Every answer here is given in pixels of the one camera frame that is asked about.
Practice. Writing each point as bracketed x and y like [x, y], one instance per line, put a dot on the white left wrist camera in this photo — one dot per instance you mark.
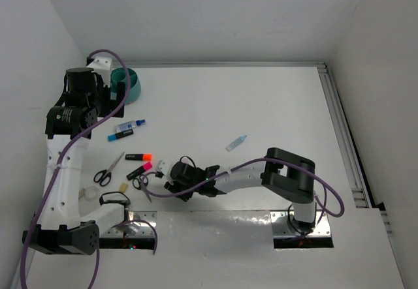
[102, 66]

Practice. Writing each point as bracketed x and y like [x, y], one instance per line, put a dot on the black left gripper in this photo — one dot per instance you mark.
[109, 104]

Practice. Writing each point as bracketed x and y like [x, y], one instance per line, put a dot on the black orange highlighter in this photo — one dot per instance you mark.
[139, 157]

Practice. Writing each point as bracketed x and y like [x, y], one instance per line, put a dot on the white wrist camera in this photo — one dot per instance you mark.
[102, 66]
[163, 168]

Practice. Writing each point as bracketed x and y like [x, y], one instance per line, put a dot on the blue glue bottle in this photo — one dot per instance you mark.
[129, 125]

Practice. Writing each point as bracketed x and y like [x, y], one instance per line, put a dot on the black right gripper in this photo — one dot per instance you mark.
[172, 184]

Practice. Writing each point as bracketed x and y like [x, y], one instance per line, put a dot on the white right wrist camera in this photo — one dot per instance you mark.
[163, 168]

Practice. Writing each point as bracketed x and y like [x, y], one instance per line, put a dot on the tan eraser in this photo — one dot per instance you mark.
[123, 187]

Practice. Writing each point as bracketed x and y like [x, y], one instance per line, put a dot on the large black scissors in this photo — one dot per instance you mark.
[104, 177]

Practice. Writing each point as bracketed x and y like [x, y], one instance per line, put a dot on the blue translucent highlighter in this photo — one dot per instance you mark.
[234, 144]

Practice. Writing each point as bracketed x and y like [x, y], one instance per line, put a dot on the black pink highlighter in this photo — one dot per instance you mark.
[139, 171]

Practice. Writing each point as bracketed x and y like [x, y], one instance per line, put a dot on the teal round desk organizer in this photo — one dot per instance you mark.
[117, 76]

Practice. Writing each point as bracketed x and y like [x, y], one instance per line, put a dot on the clear tape roll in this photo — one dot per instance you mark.
[89, 194]

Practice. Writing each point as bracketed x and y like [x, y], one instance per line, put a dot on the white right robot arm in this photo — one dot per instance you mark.
[283, 174]

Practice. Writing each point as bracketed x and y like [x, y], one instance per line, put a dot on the small black scissors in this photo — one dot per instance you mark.
[140, 183]

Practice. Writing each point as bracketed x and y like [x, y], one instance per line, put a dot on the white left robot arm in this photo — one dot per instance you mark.
[59, 227]

